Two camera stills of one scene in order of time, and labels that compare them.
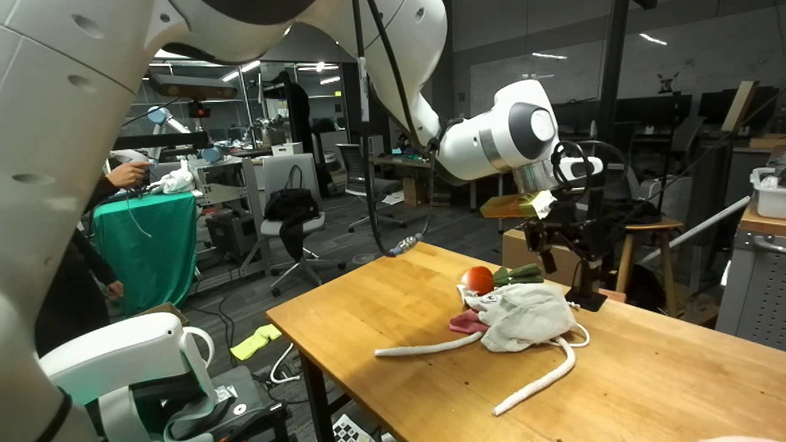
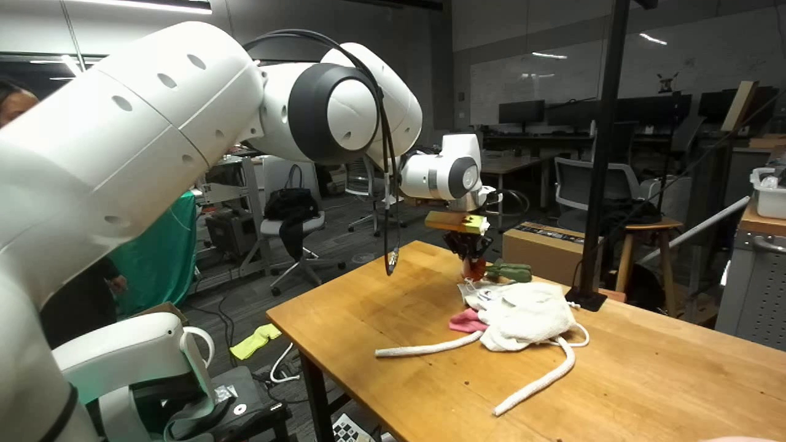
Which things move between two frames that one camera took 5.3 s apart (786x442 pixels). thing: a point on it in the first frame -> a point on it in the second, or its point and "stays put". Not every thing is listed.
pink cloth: (467, 322) stays put
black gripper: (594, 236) -> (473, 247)
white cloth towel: (519, 316) stays put
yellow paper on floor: (254, 342) stays put
